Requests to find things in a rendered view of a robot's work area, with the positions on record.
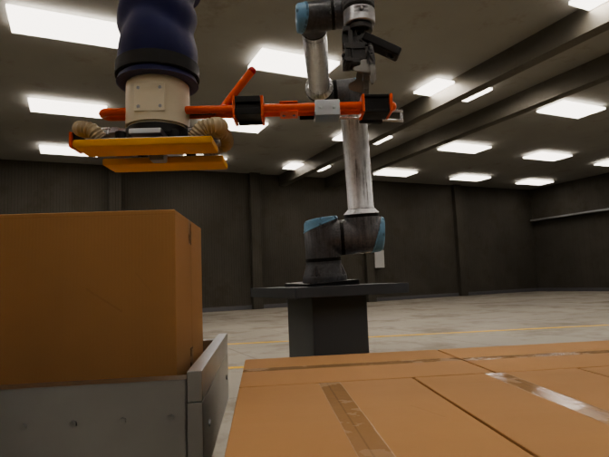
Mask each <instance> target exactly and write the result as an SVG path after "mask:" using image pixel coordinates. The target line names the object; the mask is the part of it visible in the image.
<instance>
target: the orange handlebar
mask: <svg viewBox="0 0 609 457"><path fill-rule="evenodd" d="M339 105H340V110H341V115H350V114H359V113H360V109H361V108H362V102H340V104H339ZM314 107H315V104H314V102H304V103H298V101H280V102H279V103H270V104H264V113H265V117H280V119H297V118H298V116H314ZM125 112H126V109H125V108H105V109H101V110H100V111H99V115H100V117H101V118H102V119H104V120H105V121H110V122H118V121H125ZM185 112H186V114H189V117H190V119H206V118H209V119H210V118H211V117H221V118H233V117H232V105H202V106H185ZM206 113H215V114H216V115H212V114H211V115H196V116H195V115H194V116H193V115H191V116H190V114H206ZM222 113H224V114H222Z"/></svg>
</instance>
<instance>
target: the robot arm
mask: <svg viewBox="0 0 609 457"><path fill-rule="evenodd" d="M295 24H296V31H297V33H298V34H301V35H302V38H303V46H304V58H305V66H306V72H307V82H306V84H305V92H306V95H307V97H308V98H309V100H310V101H311V102H314V100H335V99H339V100H340V102H358V101H360V98H361V95H362V94H363V93H364V94H369V81H370V80H371V84H374V82H375V81H376V68H375V57H374V53H377V54H380V55H382V56H384V57H386V58H388V59H391V60H393V61H394V62H396V61H397V60H398V58H399V56H400V53H401V48H400V47H399V46H398V45H395V44H392V43H390V42H388V41H385V40H383V39H381V38H380V37H377V36H375V35H373V34H372V29H373V28H374V26H375V11H374V0H318V1H309V2H307V1H303V2H301V3H297V4H296V5H295ZM340 29H343V30H342V43H343V53H342V58H343V72H350V71H355V72H357V74H356V78H355V77H353V78H349V79H339V80H331V79H330V78H329V63H328V41H327V31H331V30H340ZM341 123H342V135H343V156H344V168H345V180H346V192H347V204H348V210H347V211H346V212H345V213H344V214H343V216H344V219H341V220H338V217H337V216H327V217H321V218H316V219H309V220H307V221H306V222H305V223H304V247H305V260H306V267H305V270H304V275H303V283H326V282H336V281H344V280H347V274H346V272H345V270H344V268H343V264H342V261H341V255H351V254H363V253H373V252H379V251H382V250H383V248H384V243H385V221H384V217H380V215H379V211H378V210H377V209H376V208H375V207H374V205H373V193H372V171H371V159H370V147H369V136H368V124H367V123H359V121H356V120H341Z"/></svg>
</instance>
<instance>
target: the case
mask: <svg viewBox="0 0 609 457"><path fill-rule="evenodd" d="M202 353H203V323H202V270H201V228H200V227H198V226H197V225H196V224H194V223H193V222H191V221H190V220H188V219H187V218H185V217H184V216H182V215H181V214H180V213H178V212H177V211H176V210H174V209H156V210H126V211H95V212H64V213H34V214H4V215H0V385H2V384H34V383H50V382H67V381H83V380H100V379H116V378H132V377H149V376H166V375H183V374H187V371H188V369H189V368H190V367H191V366H192V365H193V364H194V363H195V362H196V361H197V359H198V358H199V357H200V356H201V355H202Z"/></svg>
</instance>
